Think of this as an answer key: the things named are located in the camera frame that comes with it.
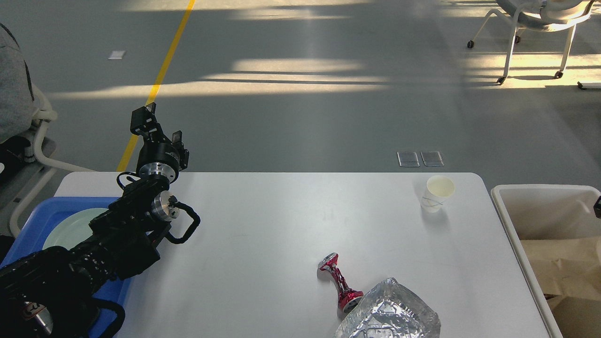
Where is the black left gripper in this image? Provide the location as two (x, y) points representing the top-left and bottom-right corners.
(130, 102), (190, 183)

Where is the brown paper bag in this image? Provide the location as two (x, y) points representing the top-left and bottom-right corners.
(520, 236), (601, 301)

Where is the light green plate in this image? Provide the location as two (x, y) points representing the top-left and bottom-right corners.
(42, 208), (108, 250)

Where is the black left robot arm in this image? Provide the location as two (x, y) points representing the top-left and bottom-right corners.
(0, 102), (201, 338)

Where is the white plastic bin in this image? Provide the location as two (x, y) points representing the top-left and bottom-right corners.
(490, 184), (600, 338)

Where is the white chair left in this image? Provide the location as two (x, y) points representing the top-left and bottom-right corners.
(1, 25), (91, 238)

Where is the white chair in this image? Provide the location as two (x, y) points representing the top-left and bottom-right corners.
(466, 0), (595, 85)
(1, 25), (91, 238)

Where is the blue plastic tray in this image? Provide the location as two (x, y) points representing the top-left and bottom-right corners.
(1, 197), (131, 338)

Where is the right floor outlet plate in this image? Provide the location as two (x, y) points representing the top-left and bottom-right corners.
(420, 151), (445, 167)

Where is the floor outlet plate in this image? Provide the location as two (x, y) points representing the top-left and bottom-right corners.
(420, 151), (445, 167)
(397, 151), (420, 168)

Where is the left floor outlet plate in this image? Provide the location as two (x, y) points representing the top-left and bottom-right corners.
(397, 151), (420, 168)

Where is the white chair top right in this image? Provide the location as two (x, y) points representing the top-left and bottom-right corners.
(466, 0), (595, 85)

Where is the crumpled aluminium foil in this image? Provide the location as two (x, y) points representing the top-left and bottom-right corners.
(333, 277), (441, 338)

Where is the crushed red soda can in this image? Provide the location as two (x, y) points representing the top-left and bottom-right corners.
(317, 252), (364, 314)

